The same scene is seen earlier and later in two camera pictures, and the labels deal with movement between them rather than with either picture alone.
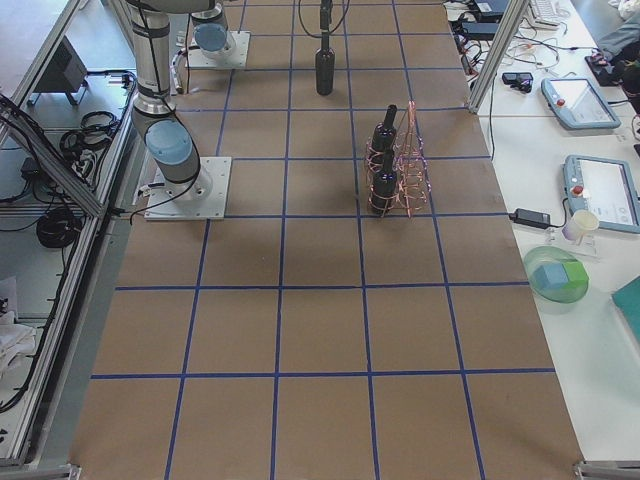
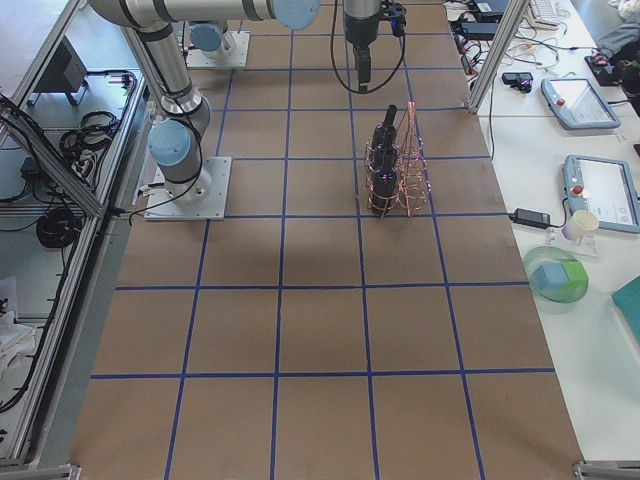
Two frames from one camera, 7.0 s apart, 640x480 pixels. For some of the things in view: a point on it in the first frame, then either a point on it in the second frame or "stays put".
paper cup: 581,222 stays put
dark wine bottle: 325,67 → 384,154
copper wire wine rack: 398,179 stays put
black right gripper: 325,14 → 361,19
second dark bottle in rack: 385,189 stays put
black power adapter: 531,217 stays put
